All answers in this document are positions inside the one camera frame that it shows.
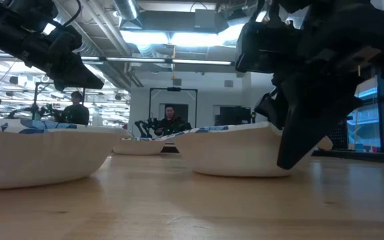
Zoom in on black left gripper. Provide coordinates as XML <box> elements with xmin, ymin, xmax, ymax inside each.
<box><xmin>21</xmin><ymin>23</ymin><xmax>105</xmax><ymax>90</ymax></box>

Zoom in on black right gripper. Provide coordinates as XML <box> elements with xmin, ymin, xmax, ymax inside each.
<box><xmin>254</xmin><ymin>0</ymin><xmax>384</xmax><ymax>170</ymax></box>

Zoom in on blue patterned white paper bowl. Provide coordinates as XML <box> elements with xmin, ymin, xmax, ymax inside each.
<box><xmin>0</xmin><ymin>117</ymin><xmax>135</xmax><ymax>191</ymax></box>
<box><xmin>173</xmin><ymin>121</ymin><xmax>333</xmax><ymax>177</ymax></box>
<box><xmin>113</xmin><ymin>136</ymin><xmax>166</xmax><ymax>156</ymax></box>

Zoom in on person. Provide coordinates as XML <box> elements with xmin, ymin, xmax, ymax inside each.
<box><xmin>154</xmin><ymin>105</ymin><xmax>193</xmax><ymax>137</ymax></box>
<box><xmin>57</xmin><ymin>90</ymin><xmax>91</xmax><ymax>126</ymax></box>

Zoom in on black background monitors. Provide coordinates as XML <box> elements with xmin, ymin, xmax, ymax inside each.
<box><xmin>213</xmin><ymin>105</ymin><xmax>253</xmax><ymax>127</ymax></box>

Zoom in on black perforated panel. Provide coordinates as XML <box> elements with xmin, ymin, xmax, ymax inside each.
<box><xmin>327</xmin><ymin>119</ymin><xmax>355</xmax><ymax>150</ymax></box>

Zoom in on long ceiling strip light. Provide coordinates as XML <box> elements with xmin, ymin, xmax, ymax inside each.
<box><xmin>80</xmin><ymin>55</ymin><xmax>235</xmax><ymax>67</ymax></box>

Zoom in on bright ceiling light panel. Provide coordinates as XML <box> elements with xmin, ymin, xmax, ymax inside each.
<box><xmin>120</xmin><ymin>29</ymin><xmax>246</xmax><ymax>47</ymax></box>

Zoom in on grey ceiling box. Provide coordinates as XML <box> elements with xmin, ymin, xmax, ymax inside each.
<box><xmin>194</xmin><ymin>9</ymin><xmax>217</xmax><ymax>29</ymax></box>

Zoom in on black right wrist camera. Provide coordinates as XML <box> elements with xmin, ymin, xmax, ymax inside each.
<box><xmin>234</xmin><ymin>18</ymin><xmax>301</xmax><ymax>74</ymax></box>

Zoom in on black left camera cable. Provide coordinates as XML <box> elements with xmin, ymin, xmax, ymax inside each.
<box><xmin>61</xmin><ymin>0</ymin><xmax>82</xmax><ymax>29</ymax></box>

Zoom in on silver ceiling duct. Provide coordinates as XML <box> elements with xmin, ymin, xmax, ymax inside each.
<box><xmin>113</xmin><ymin>0</ymin><xmax>139</xmax><ymax>21</ymax></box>

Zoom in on black background stand frame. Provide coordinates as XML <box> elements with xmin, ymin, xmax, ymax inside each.
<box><xmin>149</xmin><ymin>86</ymin><xmax>199</xmax><ymax>129</ymax></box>

